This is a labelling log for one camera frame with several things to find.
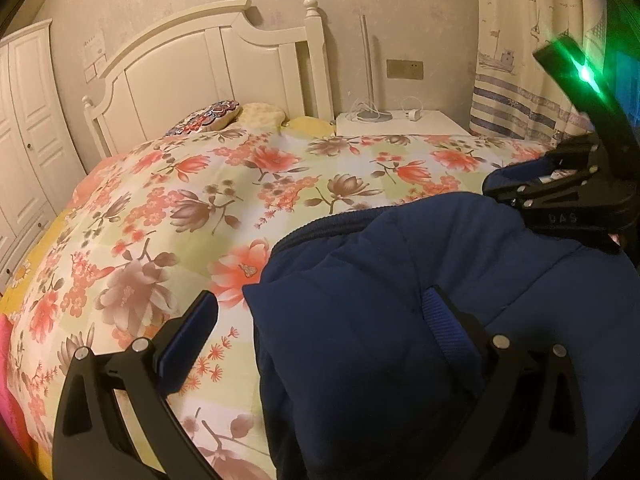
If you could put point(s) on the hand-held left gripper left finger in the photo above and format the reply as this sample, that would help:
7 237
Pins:
187 332

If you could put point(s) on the white nightstand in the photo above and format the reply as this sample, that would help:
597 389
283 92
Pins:
430 124

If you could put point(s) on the navy padded jacket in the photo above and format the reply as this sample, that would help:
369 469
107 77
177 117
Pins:
380 320

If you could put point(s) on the floral quilt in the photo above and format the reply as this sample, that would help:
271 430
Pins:
200 200

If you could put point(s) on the cream panelled wardrobe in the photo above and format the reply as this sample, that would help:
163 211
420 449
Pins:
30 125

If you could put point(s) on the white wall switches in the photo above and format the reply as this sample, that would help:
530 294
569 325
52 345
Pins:
95 57

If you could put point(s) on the brass wall socket plate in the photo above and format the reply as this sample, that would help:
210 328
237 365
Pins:
405 69

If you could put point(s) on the yellow bed sheet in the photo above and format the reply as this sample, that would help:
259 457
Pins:
40 255

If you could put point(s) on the cream wooden bed headboard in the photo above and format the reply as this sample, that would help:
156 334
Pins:
190 65

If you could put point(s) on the ship print curtain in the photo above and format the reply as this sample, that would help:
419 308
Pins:
520 50

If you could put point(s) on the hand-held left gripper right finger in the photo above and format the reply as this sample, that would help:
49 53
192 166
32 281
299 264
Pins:
445 325

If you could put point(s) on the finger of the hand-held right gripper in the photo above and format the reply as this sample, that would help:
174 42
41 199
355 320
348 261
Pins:
575 150
540 187

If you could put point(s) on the pale yellow pillow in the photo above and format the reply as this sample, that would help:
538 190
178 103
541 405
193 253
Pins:
262 114

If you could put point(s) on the patterned round cushion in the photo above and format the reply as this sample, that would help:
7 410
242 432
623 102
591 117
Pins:
207 117

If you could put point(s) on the white desk lamp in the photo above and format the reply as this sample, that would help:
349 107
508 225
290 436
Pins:
368 75

